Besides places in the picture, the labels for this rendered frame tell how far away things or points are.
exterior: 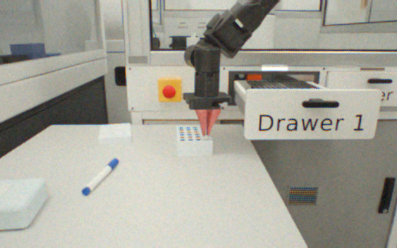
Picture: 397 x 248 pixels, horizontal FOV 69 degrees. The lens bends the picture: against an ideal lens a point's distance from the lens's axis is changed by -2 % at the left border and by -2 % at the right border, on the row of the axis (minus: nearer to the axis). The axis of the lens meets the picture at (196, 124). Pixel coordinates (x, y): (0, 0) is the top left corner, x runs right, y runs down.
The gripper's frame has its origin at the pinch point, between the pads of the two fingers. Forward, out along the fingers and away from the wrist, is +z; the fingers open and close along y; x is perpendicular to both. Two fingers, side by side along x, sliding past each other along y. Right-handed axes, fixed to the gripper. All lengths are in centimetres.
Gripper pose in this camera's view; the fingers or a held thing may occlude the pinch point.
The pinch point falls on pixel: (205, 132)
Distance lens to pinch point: 70.3
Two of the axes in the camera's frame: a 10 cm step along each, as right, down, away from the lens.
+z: -0.1, 9.5, 3.0
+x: 1.9, 3.0, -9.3
